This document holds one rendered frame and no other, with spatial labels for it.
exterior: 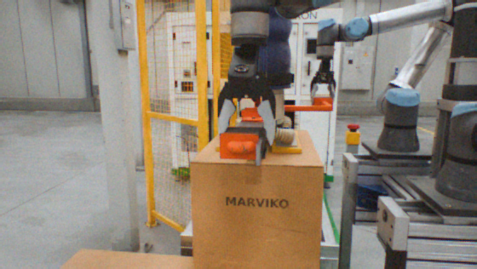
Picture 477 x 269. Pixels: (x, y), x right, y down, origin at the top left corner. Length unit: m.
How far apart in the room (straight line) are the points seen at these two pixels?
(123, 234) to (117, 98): 0.97
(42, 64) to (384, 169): 11.93
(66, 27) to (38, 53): 1.29
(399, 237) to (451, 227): 0.12
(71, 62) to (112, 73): 9.76
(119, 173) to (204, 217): 1.42
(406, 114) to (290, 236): 0.66
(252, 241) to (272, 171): 0.23
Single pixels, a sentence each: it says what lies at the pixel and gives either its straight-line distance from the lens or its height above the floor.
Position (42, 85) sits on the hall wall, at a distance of 12.70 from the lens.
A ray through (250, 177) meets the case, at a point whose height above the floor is 1.03.
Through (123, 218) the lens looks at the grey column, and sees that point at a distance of 2.52.
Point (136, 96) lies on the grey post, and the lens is 4.57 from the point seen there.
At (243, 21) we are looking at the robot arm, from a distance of 0.63.
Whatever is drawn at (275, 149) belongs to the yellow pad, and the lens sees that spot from 1.10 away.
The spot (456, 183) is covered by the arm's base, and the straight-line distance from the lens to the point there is 0.97.
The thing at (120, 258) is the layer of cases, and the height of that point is 0.54.
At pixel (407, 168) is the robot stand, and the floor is 0.97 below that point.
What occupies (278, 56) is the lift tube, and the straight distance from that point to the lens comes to 1.15.
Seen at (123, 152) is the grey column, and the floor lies 0.79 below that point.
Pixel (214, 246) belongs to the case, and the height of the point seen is 0.80.
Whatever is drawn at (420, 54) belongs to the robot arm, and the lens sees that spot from 1.56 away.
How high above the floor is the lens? 1.35
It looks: 11 degrees down
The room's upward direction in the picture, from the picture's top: straight up
